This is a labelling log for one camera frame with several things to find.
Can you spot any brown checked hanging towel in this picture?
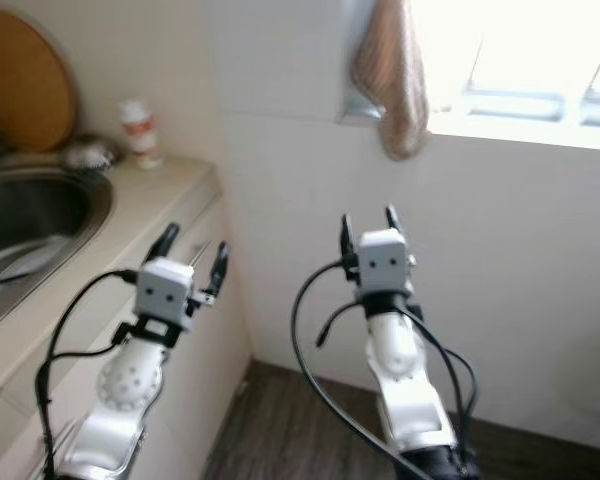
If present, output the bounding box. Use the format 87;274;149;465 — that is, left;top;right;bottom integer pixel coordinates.
350;0;431;163

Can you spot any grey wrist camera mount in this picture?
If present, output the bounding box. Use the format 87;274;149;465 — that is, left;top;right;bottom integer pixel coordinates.
135;258;196;329
357;228;411;296

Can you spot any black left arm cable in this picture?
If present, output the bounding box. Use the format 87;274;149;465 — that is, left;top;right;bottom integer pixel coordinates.
37;268;141;480

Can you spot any white orange-label supplement bottle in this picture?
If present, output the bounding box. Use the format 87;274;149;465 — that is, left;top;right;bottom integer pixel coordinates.
120;98;163;171

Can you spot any upturned stainless steel bowl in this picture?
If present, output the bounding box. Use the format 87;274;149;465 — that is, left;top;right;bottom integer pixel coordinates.
62;135;126;171

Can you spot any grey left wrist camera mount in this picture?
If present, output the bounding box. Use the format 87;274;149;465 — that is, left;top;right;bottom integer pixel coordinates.
135;258;196;329

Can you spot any bright window with frame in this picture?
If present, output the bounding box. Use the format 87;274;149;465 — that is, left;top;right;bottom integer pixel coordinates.
415;0;600;136

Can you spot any stainless steel double sink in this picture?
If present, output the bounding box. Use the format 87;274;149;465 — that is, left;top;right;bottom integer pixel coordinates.
0;165;116;336

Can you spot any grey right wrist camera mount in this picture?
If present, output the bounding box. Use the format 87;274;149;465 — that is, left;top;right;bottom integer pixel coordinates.
357;228;411;296

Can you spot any round wooden cutting board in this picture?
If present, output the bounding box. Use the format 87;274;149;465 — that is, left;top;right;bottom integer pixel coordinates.
0;10;79;154

